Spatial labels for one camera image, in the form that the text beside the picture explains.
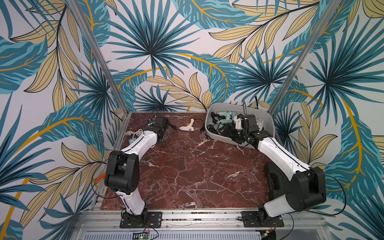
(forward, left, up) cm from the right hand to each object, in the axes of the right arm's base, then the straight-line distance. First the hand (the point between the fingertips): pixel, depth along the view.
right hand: (224, 132), depth 85 cm
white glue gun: (+18, +21, -16) cm, 32 cm away
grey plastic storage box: (+21, -36, -11) cm, 43 cm away
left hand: (+2, +38, -8) cm, 39 cm away
